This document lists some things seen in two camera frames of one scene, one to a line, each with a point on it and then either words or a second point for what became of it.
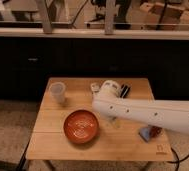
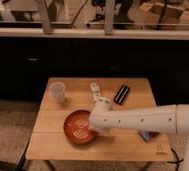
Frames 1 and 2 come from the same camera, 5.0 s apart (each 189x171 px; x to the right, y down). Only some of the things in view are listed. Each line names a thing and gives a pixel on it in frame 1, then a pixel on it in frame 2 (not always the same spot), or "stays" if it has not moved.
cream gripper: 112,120 -> 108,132
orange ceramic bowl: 81,126 stays
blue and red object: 149,132 stays
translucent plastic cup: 57,90 stays
